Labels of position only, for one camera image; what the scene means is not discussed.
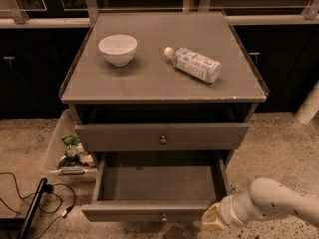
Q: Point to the clear plastic water bottle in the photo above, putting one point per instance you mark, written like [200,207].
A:
[196,64]

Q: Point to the black bar on floor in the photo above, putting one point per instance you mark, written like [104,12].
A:
[32,209]

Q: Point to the white ceramic bowl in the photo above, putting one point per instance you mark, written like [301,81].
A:
[118,49]

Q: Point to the metal railing frame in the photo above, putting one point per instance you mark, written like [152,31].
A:
[237,12]

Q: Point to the grey drawer cabinet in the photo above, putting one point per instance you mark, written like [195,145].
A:
[150,89]

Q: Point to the green snack packet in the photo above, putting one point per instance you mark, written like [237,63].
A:
[74,154]

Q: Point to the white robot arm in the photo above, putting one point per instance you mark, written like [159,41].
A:
[275,171]

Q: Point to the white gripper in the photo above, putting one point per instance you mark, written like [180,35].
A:
[227,208]

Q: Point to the clear plastic storage bin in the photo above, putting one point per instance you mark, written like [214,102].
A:
[55,151]

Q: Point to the grey drawer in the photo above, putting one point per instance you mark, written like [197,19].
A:
[162,137]
[157,186]

